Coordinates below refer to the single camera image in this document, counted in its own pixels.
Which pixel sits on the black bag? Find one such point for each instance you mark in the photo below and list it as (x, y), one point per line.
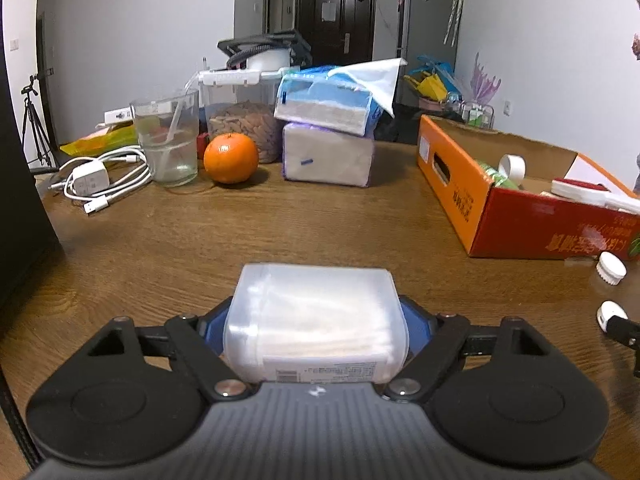
(404, 127)

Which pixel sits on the clear container with nuts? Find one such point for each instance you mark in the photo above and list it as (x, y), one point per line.
(243, 101)

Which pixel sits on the blue tissue pack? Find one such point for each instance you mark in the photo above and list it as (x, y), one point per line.
(348, 99)

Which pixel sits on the dark brown door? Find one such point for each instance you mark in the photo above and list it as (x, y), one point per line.
(340, 32)

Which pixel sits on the wire rack with bottles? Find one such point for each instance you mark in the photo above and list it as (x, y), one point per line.
(477, 115)

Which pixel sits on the green bottle in box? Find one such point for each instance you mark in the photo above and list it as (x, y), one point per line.
(497, 179)

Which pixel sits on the black and white appliance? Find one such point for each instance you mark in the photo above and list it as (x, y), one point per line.
(267, 52)

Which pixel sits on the white charger with cable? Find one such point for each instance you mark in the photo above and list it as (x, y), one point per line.
(90, 184)

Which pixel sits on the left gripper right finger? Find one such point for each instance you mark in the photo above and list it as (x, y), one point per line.
(439, 345)

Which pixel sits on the white round lid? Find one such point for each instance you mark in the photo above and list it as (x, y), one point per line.
(608, 310)

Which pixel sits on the clear glass with straw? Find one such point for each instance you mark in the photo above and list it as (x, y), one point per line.
(167, 129)

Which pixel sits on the translucent white plastic box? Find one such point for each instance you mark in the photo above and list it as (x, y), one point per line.
(293, 323)

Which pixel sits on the orange fruit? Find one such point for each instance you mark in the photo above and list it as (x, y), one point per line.
(231, 158)

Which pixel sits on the grey refrigerator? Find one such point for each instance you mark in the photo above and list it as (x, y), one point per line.
(426, 27)

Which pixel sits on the white tape roll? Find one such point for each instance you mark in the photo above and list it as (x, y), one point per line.
(512, 167)

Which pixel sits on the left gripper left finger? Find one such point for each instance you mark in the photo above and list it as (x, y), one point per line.
(194, 347)

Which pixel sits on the orange cardboard box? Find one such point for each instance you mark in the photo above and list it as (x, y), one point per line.
(530, 223)

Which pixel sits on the white ribbed bottle cap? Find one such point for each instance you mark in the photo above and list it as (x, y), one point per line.
(610, 268)

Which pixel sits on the black tripod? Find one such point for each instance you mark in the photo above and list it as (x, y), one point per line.
(45, 161)

